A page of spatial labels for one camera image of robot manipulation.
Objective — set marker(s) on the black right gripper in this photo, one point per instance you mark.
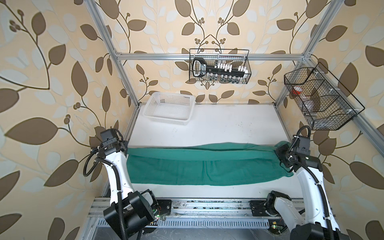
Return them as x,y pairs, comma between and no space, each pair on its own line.
278,150

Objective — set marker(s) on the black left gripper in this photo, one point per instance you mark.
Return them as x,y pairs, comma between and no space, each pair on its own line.
123,143

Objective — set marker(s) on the green trousers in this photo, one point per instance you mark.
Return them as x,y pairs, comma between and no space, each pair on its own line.
220,164

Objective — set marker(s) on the white plastic mesh basket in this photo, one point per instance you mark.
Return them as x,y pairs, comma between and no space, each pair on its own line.
170,108

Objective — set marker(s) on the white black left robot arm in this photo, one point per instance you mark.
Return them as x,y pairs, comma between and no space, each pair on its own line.
130,211

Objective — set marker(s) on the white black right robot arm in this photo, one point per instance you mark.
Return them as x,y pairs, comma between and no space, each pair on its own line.
318,223

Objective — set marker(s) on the red capped bottle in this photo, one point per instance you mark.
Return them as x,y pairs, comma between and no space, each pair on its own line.
296,91

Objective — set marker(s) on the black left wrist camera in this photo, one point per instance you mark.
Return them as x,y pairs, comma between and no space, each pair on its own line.
108,135

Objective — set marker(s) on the black wire basket right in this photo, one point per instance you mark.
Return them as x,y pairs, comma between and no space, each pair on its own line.
325,102

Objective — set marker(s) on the black wire basket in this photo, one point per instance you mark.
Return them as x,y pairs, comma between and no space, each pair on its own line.
325,102
234,56

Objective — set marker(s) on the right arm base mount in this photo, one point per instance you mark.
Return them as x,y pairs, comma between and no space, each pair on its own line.
276,224

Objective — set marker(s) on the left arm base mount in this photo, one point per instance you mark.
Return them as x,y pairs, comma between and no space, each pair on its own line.
159,208

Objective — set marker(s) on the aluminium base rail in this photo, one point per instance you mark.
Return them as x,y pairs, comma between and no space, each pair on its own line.
212,213

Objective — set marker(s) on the black handled tool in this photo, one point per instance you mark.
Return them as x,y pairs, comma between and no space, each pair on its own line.
200,68

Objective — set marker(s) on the black wire basket centre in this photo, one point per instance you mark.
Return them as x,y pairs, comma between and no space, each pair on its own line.
234,56

